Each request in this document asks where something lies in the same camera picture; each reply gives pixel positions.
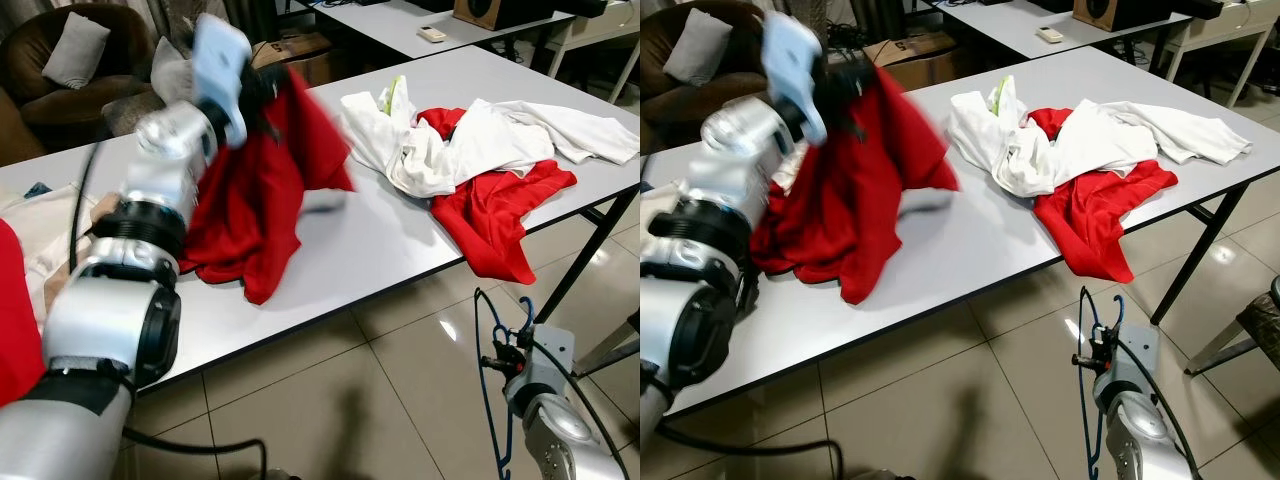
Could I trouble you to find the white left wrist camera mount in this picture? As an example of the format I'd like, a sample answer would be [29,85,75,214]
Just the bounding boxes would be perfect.
[762,12,829,149]
[190,14,253,149]

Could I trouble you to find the red knitted garment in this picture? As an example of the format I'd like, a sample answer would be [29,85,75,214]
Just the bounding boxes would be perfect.
[0,218,46,406]
[180,65,357,307]
[750,65,961,306]

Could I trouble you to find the dark seat metal chair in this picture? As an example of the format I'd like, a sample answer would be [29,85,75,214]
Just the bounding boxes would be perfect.
[1185,278,1280,377]

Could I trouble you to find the small cardboard box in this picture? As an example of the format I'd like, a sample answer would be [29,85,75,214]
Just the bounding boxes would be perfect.
[865,35,956,91]
[250,32,336,89]

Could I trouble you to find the pale small pillow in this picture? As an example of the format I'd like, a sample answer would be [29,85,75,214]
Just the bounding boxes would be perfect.
[150,35,201,101]

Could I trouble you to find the wooden speaker box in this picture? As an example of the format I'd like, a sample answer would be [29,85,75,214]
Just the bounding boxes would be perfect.
[1073,0,1146,31]
[453,0,528,31]

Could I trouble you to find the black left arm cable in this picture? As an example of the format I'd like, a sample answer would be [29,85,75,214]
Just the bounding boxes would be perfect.
[655,420,846,480]
[68,140,271,480]

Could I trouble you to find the grey square pillow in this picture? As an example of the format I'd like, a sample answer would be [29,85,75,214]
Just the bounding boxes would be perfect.
[663,8,734,86]
[40,12,111,89]

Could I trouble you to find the white long sleeve shirt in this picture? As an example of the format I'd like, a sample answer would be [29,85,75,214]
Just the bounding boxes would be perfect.
[440,98,641,181]
[1050,98,1253,181]

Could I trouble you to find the white garment green tag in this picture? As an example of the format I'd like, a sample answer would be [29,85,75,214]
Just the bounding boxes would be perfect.
[340,75,471,198]
[948,75,1076,198]

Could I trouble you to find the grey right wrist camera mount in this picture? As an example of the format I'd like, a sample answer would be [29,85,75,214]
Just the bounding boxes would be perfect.
[1095,325,1161,401]
[515,325,577,401]

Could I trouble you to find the brown armchair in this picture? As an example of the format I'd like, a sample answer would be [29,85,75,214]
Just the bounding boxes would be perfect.
[640,0,791,151]
[0,3,176,151]

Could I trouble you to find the blue clothes hanger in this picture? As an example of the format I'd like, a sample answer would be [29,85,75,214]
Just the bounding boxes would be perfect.
[472,288,538,473]
[1077,288,1126,480]

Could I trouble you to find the white office table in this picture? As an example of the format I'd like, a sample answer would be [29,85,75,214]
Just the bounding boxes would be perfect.
[920,0,1196,59]
[290,0,581,61]

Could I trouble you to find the white side table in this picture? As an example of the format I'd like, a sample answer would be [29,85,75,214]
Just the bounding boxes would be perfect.
[545,0,641,101]
[1160,0,1280,106]

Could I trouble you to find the red thin shirt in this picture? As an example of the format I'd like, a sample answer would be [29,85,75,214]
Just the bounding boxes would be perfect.
[415,105,579,286]
[1030,105,1179,284]

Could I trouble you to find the light folding table black legs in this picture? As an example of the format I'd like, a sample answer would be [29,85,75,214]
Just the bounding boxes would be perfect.
[0,45,641,396]
[640,45,1280,421]

